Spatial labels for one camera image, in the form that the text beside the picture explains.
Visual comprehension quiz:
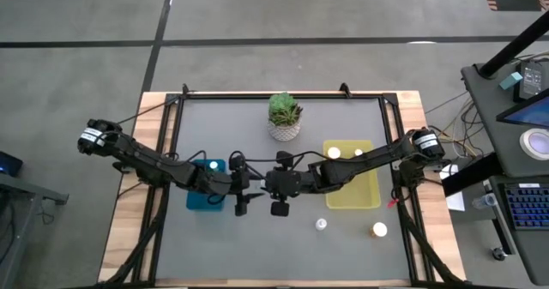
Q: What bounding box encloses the orange pill bottle white cap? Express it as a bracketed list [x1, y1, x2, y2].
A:
[370, 221, 389, 238]

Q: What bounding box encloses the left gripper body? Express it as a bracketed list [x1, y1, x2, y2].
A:
[231, 171, 254, 196]

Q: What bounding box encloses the yellow plastic bin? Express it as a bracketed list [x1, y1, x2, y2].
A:
[322, 139, 382, 210]

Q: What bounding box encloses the dark side desk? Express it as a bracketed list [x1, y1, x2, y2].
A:
[0, 171, 69, 289]

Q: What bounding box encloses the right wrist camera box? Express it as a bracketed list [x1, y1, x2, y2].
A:
[269, 200, 291, 218]

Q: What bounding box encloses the white paper sheet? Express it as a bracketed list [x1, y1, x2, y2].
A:
[438, 163, 467, 212]

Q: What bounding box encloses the teal box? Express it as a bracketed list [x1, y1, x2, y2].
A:
[498, 71, 523, 91]

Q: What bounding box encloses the blue plastic bin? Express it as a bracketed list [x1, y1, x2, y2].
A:
[185, 158, 227, 212]

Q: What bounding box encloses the black monitor pole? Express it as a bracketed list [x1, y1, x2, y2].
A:
[478, 9, 549, 80]

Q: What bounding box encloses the bundle of cables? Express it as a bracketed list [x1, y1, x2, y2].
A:
[424, 91, 486, 157]

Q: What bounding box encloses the blue lit device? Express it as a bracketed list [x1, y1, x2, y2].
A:
[0, 150, 25, 178]

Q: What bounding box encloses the black keyboard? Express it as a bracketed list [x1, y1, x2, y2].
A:
[504, 184, 549, 231]

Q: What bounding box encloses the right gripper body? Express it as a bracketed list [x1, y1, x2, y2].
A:
[264, 168, 301, 198]

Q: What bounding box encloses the black electronic box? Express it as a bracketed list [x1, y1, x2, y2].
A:
[513, 61, 544, 104]

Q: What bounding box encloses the succulent in patterned white pot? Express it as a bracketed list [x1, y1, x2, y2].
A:
[267, 92, 304, 142]

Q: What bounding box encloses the clear water bottle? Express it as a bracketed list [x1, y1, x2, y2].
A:
[471, 193, 498, 209]

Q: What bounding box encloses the monitor with blue screen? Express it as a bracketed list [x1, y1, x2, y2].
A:
[496, 87, 549, 129]

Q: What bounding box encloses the gray desk with keyboard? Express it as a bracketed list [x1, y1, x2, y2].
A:
[488, 175, 549, 286]

